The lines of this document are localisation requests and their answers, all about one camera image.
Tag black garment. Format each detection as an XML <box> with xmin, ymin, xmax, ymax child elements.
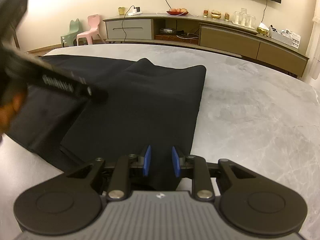
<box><xmin>8</xmin><ymin>55</ymin><xmax>206</xmax><ymax>191</ymax></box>

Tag person's left hand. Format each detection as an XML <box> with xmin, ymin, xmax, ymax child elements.
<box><xmin>0</xmin><ymin>90</ymin><xmax>27</xmax><ymax>140</ymax></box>

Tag green plastic child chair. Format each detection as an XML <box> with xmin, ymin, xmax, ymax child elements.
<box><xmin>60</xmin><ymin>18</ymin><xmax>81</xmax><ymax>48</ymax></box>

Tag pink plastic child chair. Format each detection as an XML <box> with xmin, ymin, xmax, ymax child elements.
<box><xmin>76</xmin><ymin>14</ymin><xmax>106</xmax><ymax>45</ymax></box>

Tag yellow cup on cabinet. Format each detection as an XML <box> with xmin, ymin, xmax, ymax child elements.
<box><xmin>118</xmin><ymin>7</ymin><xmax>125</xmax><ymax>16</ymax></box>

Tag white power strip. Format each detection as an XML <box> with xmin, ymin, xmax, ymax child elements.
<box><xmin>128</xmin><ymin>6</ymin><xmax>142</xmax><ymax>16</ymax></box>

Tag red fruit plate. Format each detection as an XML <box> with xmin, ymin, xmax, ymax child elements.
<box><xmin>167</xmin><ymin>8</ymin><xmax>188</xmax><ymax>16</ymax></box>

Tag white box on cabinet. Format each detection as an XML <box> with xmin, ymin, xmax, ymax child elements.
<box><xmin>269</xmin><ymin>25</ymin><xmax>301</xmax><ymax>49</ymax></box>

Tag long grey TV cabinet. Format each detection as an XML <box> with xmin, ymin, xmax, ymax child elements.
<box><xmin>103</xmin><ymin>13</ymin><xmax>309</xmax><ymax>77</ymax></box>

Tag clear glass cups set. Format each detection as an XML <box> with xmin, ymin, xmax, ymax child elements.
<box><xmin>231</xmin><ymin>8</ymin><xmax>256</xmax><ymax>29</ymax></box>

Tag gold ornament jars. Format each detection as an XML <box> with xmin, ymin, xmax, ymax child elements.
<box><xmin>203</xmin><ymin>9</ymin><xmax>230</xmax><ymax>21</ymax></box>

